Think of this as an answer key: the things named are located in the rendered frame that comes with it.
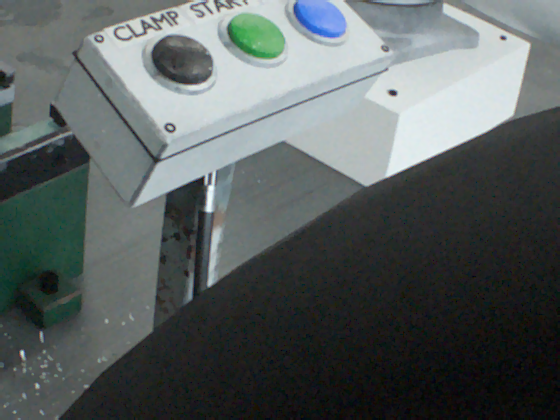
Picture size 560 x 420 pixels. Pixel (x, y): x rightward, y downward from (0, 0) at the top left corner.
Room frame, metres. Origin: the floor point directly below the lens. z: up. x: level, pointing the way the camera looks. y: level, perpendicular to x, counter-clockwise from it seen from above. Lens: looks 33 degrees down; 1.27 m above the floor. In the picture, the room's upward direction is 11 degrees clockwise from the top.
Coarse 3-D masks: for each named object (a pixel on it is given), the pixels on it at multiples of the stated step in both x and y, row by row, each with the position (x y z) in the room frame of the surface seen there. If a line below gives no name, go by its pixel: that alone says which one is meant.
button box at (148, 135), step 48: (240, 0) 0.49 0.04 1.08; (288, 0) 0.51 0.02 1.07; (336, 0) 0.53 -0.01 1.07; (96, 48) 0.41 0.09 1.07; (144, 48) 0.42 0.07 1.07; (288, 48) 0.47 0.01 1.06; (336, 48) 0.49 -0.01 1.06; (384, 48) 0.51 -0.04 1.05; (96, 96) 0.40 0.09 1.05; (144, 96) 0.39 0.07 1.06; (192, 96) 0.41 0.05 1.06; (240, 96) 0.42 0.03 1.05; (288, 96) 0.44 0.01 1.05; (336, 96) 0.49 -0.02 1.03; (96, 144) 0.40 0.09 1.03; (144, 144) 0.38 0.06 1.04; (192, 144) 0.39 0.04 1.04; (240, 144) 0.43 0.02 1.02; (144, 192) 0.39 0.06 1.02
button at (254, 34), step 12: (228, 24) 0.46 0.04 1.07; (240, 24) 0.46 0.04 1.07; (252, 24) 0.46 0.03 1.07; (264, 24) 0.47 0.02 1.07; (240, 36) 0.45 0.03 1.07; (252, 36) 0.45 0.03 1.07; (264, 36) 0.46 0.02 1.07; (276, 36) 0.46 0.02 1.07; (240, 48) 0.45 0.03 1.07; (252, 48) 0.45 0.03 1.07; (264, 48) 0.45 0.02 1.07; (276, 48) 0.45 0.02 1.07
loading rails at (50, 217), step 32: (0, 64) 0.66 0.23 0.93; (0, 96) 0.64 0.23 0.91; (0, 128) 0.64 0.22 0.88; (32, 128) 0.59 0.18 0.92; (64, 128) 0.58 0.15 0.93; (0, 160) 0.53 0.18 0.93; (32, 160) 0.55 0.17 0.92; (64, 160) 0.57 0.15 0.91; (0, 192) 0.53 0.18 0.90; (32, 192) 0.55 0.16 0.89; (64, 192) 0.57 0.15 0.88; (0, 224) 0.53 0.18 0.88; (32, 224) 0.55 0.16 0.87; (64, 224) 0.58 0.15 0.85; (0, 256) 0.53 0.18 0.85; (32, 256) 0.55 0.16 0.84; (64, 256) 0.58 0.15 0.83; (0, 288) 0.52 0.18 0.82; (32, 288) 0.54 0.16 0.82; (64, 288) 0.55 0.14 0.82
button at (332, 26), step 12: (300, 0) 0.50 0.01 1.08; (312, 0) 0.51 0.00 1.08; (324, 0) 0.51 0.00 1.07; (300, 12) 0.49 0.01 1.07; (312, 12) 0.50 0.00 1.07; (324, 12) 0.50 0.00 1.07; (336, 12) 0.51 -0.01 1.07; (312, 24) 0.49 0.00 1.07; (324, 24) 0.49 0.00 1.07; (336, 24) 0.50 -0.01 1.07; (324, 36) 0.49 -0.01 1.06; (336, 36) 0.49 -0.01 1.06
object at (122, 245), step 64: (0, 0) 1.09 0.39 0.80; (64, 0) 1.11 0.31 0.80; (128, 0) 1.13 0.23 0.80; (192, 0) 1.16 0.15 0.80; (448, 0) 1.35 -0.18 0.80; (64, 64) 0.93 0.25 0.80; (256, 192) 0.75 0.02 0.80; (320, 192) 0.77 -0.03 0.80; (128, 256) 0.63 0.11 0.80; (0, 320) 0.52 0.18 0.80; (64, 320) 0.54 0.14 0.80; (128, 320) 0.55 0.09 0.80; (0, 384) 0.45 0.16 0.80; (64, 384) 0.47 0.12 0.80
